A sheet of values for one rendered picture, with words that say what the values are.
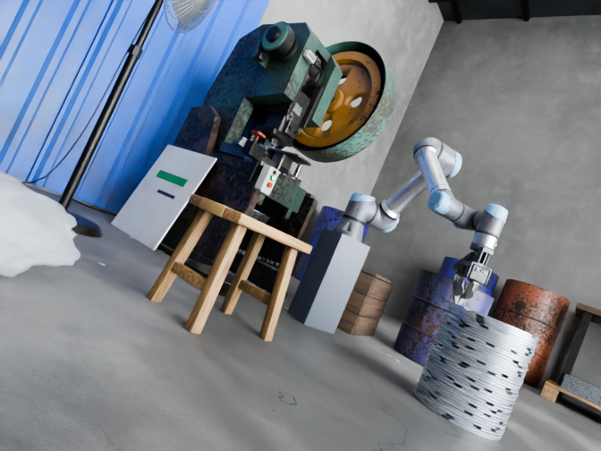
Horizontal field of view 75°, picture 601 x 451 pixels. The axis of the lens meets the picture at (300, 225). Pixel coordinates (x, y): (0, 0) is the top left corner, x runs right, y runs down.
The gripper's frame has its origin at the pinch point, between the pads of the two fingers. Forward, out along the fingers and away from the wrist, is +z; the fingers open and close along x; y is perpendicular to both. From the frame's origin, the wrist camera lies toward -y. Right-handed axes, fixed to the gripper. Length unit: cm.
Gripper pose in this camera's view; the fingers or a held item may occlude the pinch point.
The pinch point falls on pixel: (457, 301)
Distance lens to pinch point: 149.2
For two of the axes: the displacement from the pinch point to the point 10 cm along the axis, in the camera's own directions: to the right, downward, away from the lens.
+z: -4.0, 9.2, -0.6
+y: 0.5, -0.4, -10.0
